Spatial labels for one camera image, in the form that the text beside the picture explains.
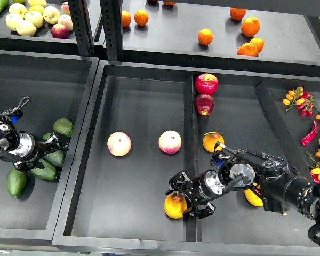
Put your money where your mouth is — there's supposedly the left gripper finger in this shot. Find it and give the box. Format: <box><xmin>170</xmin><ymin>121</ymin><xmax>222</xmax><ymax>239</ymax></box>
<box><xmin>21</xmin><ymin>160</ymin><xmax>45</xmax><ymax>172</ymax></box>
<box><xmin>42</xmin><ymin>132</ymin><xmax>69</xmax><ymax>154</ymax></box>

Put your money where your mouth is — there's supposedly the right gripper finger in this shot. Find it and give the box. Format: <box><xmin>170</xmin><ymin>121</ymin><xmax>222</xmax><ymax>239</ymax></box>
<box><xmin>182</xmin><ymin>203</ymin><xmax>215</xmax><ymax>219</ymax></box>
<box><xmin>165</xmin><ymin>171</ymin><xmax>194</xmax><ymax>197</ymax></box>

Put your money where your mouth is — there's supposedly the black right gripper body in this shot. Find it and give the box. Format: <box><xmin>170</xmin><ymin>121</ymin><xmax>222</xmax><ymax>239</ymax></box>
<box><xmin>186</xmin><ymin>170</ymin><xmax>224</xmax><ymax>205</ymax></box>

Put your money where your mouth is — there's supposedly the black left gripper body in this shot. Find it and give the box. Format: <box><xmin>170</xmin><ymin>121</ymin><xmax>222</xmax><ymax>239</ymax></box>
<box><xmin>8</xmin><ymin>132</ymin><xmax>45</xmax><ymax>171</ymax></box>

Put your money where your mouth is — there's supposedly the yellow pear with brown top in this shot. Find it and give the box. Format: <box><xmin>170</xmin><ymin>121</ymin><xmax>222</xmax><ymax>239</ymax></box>
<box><xmin>164</xmin><ymin>192</ymin><xmax>187</xmax><ymax>219</ymax></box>

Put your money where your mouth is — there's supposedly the green avocado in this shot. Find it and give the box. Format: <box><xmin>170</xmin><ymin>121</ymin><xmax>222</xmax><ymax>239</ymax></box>
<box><xmin>53</xmin><ymin>118</ymin><xmax>74</xmax><ymax>138</ymax></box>
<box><xmin>43</xmin><ymin>132</ymin><xmax>54</xmax><ymax>141</ymax></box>
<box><xmin>6</xmin><ymin>168</ymin><xmax>27</xmax><ymax>197</ymax></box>
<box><xmin>30</xmin><ymin>159</ymin><xmax>58</xmax><ymax>180</ymax></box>
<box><xmin>44</xmin><ymin>150</ymin><xmax>65</xmax><ymax>167</ymax></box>

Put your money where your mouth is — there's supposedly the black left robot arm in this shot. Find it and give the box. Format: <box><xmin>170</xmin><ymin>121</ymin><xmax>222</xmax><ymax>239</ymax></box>
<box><xmin>0</xmin><ymin>97</ymin><xmax>69</xmax><ymax>173</ymax></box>

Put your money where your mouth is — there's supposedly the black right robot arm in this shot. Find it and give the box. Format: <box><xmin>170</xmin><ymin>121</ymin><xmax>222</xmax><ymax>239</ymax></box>
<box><xmin>166</xmin><ymin>141</ymin><xmax>320</xmax><ymax>246</ymax></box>

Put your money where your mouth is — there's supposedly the green avocado top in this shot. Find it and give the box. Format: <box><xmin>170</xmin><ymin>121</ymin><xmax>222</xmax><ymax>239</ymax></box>
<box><xmin>53</xmin><ymin>118</ymin><xmax>74</xmax><ymax>138</ymax></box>

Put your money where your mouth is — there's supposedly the yellow pear lower left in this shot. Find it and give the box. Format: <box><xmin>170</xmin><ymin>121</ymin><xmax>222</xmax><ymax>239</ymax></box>
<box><xmin>244</xmin><ymin>186</ymin><xmax>263</xmax><ymax>207</ymax></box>

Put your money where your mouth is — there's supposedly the yellow pear near divider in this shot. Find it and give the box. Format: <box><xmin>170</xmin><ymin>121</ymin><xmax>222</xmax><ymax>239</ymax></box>
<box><xmin>202</xmin><ymin>131</ymin><xmax>225</xmax><ymax>153</ymax></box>

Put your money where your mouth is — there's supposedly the pink yellow apple middle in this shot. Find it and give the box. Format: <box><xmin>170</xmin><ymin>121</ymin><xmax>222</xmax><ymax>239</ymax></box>
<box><xmin>158</xmin><ymin>130</ymin><xmax>182</xmax><ymax>154</ymax></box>

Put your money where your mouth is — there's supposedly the pink yellow apple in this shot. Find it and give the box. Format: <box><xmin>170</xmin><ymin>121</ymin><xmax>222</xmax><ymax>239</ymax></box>
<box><xmin>107</xmin><ymin>132</ymin><xmax>132</xmax><ymax>157</ymax></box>
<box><xmin>158</xmin><ymin>130</ymin><xmax>182</xmax><ymax>154</ymax></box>

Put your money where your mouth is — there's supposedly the black left tray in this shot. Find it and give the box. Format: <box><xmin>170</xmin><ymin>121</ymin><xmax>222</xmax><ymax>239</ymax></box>
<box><xmin>0</xmin><ymin>51</ymin><xmax>99</xmax><ymax>249</ymax></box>

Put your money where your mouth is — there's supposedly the black tray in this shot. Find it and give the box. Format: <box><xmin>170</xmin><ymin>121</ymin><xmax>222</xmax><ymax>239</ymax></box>
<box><xmin>0</xmin><ymin>51</ymin><xmax>99</xmax><ymax>249</ymax></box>
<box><xmin>52</xmin><ymin>61</ymin><xmax>320</xmax><ymax>255</ymax></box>

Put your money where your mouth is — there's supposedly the pink yellow apple left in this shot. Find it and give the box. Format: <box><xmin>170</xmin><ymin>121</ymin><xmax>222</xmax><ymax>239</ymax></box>
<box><xmin>107</xmin><ymin>132</ymin><xmax>132</xmax><ymax>157</ymax></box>

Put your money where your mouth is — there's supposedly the black centre tray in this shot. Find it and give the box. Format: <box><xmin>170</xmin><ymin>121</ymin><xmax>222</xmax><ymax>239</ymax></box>
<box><xmin>52</xmin><ymin>61</ymin><xmax>320</xmax><ymax>255</ymax></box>

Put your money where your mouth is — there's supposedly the dark red apple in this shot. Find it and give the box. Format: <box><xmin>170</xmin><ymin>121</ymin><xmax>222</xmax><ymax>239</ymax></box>
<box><xmin>194</xmin><ymin>94</ymin><xmax>214</xmax><ymax>116</ymax></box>

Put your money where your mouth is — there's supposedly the bright red apple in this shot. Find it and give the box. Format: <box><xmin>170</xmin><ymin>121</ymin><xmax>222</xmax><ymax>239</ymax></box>
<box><xmin>195</xmin><ymin>73</ymin><xmax>218</xmax><ymax>96</ymax></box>

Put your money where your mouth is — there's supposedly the red chili pepper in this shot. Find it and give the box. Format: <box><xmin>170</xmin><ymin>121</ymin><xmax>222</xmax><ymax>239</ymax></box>
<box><xmin>300</xmin><ymin>121</ymin><xmax>318</xmax><ymax>146</ymax></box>

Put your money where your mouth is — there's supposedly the red apple on shelf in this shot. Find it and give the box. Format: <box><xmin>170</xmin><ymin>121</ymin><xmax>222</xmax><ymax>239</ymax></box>
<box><xmin>51</xmin><ymin>23</ymin><xmax>69</xmax><ymax>39</ymax></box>

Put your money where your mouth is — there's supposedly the black upper left shelf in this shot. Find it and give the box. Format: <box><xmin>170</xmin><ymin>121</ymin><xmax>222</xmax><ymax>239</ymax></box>
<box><xmin>0</xmin><ymin>0</ymin><xmax>105</xmax><ymax>57</ymax></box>

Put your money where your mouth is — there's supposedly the pale yellow apple front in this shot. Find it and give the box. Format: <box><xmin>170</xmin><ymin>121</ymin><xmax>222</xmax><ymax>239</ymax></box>
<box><xmin>16</xmin><ymin>20</ymin><xmax>37</xmax><ymax>36</ymax></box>

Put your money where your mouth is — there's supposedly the pale yellow apple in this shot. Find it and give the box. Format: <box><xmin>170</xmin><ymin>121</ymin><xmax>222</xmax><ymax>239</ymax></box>
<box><xmin>43</xmin><ymin>6</ymin><xmax>61</xmax><ymax>25</ymax></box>
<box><xmin>16</xmin><ymin>20</ymin><xmax>37</xmax><ymax>36</ymax></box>
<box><xmin>25</xmin><ymin>11</ymin><xmax>44</xmax><ymax>28</ymax></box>
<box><xmin>5</xmin><ymin>13</ymin><xmax>23</xmax><ymax>32</ymax></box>
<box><xmin>9</xmin><ymin>3</ymin><xmax>28</xmax><ymax>18</ymax></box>

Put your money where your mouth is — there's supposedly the pink peach on shelf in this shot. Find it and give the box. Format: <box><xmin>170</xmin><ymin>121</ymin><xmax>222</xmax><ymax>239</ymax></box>
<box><xmin>58</xmin><ymin>14</ymin><xmax>74</xmax><ymax>32</ymax></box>

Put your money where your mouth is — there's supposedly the red cherry tomato bunch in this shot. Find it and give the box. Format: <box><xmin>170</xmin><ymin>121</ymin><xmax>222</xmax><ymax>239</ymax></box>
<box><xmin>296</xmin><ymin>92</ymin><xmax>314</xmax><ymax>117</ymax></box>

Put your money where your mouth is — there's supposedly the pale yellow apple centre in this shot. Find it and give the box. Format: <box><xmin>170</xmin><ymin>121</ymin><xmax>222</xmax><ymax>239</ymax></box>
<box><xmin>25</xmin><ymin>11</ymin><xmax>44</xmax><ymax>28</ymax></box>

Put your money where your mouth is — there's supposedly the pale yellow apple right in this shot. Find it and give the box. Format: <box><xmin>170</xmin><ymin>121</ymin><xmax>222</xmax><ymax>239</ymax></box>
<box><xmin>43</xmin><ymin>6</ymin><xmax>61</xmax><ymax>25</ymax></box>

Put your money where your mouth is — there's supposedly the pale yellow apple left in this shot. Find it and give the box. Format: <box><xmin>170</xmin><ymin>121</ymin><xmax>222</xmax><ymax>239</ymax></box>
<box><xmin>5</xmin><ymin>13</ymin><xmax>23</xmax><ymax>32</ymax></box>

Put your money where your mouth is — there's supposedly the pale yellow apple top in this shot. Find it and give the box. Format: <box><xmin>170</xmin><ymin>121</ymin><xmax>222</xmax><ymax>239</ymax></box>
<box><xmin>9</xmin><ymin>3</ymin><xmax>28</xmax><ymax>18</ymax></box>

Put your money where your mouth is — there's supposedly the orange on shelf front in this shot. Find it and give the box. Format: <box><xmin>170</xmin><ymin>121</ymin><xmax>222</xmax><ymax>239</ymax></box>
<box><xmin>237</xmin><ymin>43</ymin><xmax>258</xmax><ymax>57</ymax></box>

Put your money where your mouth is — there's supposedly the orange on shelf left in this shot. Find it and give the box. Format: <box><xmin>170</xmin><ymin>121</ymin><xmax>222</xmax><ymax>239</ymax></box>
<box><xmin>121</xmin><ymin>11</ymin><xmax>131</xmax><ymax>28</ymax></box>

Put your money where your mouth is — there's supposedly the orange on shelf centre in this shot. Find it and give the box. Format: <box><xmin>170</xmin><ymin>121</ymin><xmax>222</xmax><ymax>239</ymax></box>
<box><xmin>198</xmin><ymin>29</ymin><xmax>213</xmax><ymax>46</ymax></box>

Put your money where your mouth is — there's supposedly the black shelf post left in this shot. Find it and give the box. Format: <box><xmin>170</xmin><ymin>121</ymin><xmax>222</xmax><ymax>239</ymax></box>
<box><xmin>68</xmin><ymin>0</ymin><xmax>94</xmax><ymax>57</ymax></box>

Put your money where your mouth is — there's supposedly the black shelf post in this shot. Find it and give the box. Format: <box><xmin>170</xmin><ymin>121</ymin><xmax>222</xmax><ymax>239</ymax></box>
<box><xmin>68</xmin><ymin>0</ymin><xmax>94</xmax><ymax>57</ymax></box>
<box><xmin>100</xmin><ymin>0</ymin><xmax>124</xmax><ymax>61</ymax></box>

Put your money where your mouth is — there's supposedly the black shelf post right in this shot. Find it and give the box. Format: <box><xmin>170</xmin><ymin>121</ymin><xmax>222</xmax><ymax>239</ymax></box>
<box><xmin>100</xmin><ymin>0</ymin><xmax>124</xmax><ymax>61</ymax></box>

